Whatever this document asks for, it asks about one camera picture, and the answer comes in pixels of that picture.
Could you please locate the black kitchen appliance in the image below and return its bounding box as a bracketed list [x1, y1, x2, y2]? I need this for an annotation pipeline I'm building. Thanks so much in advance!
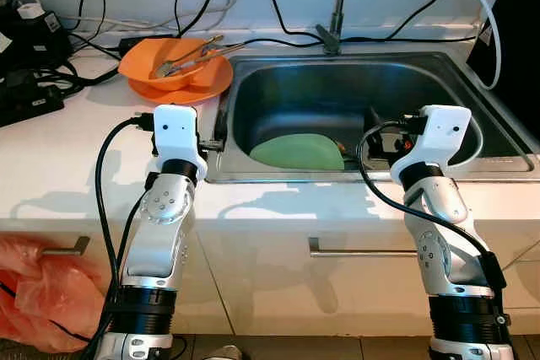
[466, 0, 540, 137]

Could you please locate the black power adapter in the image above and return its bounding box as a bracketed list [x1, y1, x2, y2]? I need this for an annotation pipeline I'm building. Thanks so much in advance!
[118, 34, 174, 53]

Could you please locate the metal spoon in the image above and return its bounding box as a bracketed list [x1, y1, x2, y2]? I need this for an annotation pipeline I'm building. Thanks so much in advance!
[152, 35, 225, 80]

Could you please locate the orange plastic plate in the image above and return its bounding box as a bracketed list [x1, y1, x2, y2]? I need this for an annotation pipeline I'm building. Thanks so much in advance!
[127, 55, 235, 106]

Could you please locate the black battery charger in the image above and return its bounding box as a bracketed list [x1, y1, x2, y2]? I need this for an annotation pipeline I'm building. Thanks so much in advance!
[0, 2, 75, 72]

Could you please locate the red plastic bag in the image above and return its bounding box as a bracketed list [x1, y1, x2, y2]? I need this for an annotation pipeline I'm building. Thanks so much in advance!
[0, 236, 109, 354]

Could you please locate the metal faucet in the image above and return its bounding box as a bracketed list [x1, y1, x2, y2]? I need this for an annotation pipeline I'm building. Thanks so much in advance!
[316, 0, 399, 56]

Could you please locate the stainless steel sink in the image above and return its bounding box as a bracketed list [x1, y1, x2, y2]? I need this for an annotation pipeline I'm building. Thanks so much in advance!
[205, 51, 540, 185]

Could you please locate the metal drawer handle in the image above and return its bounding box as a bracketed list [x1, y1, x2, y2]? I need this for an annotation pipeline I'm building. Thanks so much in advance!
[40, 235, 90, 258]
[308, 237, 420, 259]

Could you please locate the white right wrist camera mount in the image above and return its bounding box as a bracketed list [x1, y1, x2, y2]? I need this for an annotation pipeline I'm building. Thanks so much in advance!
[389, 105, 473, 185]

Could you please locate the metal fork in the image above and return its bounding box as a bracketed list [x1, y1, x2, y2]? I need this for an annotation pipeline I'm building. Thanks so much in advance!
[169, 42, 247, 74]

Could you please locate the orange plastic bowl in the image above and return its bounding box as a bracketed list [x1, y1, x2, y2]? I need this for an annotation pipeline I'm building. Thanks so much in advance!
[117, 36, 230, 91]

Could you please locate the green plate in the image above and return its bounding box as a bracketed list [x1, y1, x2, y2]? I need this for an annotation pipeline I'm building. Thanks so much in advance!
[249, 134, 346, 171]

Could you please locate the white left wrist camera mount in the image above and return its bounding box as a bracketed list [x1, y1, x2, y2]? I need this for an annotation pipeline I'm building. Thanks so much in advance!
[152, 104, 208, 178]

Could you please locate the white water hose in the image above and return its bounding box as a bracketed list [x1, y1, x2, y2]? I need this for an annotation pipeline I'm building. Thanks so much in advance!
[395, 0, 505, 91]

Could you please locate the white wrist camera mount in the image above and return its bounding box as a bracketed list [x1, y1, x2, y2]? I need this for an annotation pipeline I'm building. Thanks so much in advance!
[152, 104, 208, 178]
[389, 105, 473, 185]

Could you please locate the black power strip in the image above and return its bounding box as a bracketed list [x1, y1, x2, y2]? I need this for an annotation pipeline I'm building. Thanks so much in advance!
[0, 69, 67, 128]

